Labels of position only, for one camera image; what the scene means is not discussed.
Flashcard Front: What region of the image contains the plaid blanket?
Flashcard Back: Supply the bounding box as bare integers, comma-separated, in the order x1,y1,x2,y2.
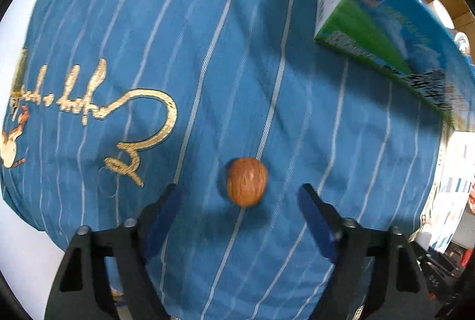
417,130,475,254

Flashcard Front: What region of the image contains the blue striped blanket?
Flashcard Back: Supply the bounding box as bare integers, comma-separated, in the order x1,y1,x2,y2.
0,0,459,320

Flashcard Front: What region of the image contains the printed cardboard box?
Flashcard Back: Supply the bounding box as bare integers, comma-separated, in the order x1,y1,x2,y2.
313,0,475,131

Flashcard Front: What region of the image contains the white round jar black logo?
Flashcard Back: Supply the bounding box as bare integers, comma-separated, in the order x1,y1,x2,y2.
453,31,474,55

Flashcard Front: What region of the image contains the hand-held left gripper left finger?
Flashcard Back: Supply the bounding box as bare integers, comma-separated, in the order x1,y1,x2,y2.
50,183,182,320

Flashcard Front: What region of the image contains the small white bottle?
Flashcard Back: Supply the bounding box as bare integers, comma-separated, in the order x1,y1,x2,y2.
430,0,455,28

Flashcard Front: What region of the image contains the brown walnut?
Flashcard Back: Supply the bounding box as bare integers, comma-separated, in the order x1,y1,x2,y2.
226,157,268,207

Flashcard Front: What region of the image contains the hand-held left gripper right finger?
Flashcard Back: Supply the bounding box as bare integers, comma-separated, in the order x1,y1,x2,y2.
297,183,435,320

